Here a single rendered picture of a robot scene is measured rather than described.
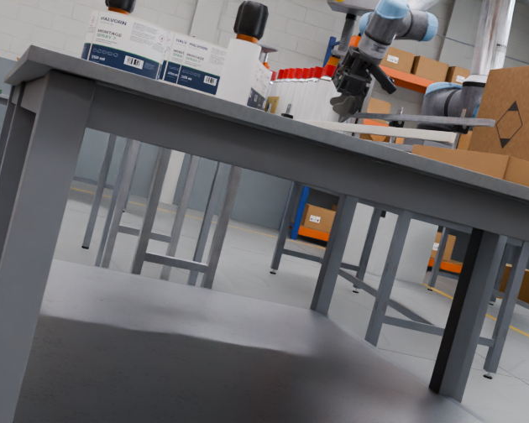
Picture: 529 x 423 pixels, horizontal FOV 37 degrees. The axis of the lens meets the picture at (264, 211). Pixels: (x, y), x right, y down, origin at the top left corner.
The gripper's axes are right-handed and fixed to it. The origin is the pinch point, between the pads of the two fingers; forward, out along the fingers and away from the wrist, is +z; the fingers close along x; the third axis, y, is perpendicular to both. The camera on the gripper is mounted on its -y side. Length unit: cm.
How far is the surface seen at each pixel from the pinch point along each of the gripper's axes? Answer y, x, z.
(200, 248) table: -35, -157, 172
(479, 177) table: 20, 90, -39
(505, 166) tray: 14, 86, -40
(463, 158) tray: 14, 76, -35
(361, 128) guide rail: 5.1, 21.5, -9.0
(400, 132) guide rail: 5.1, 38.4, -18.8
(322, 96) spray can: 2.7, -13.7, 1.6
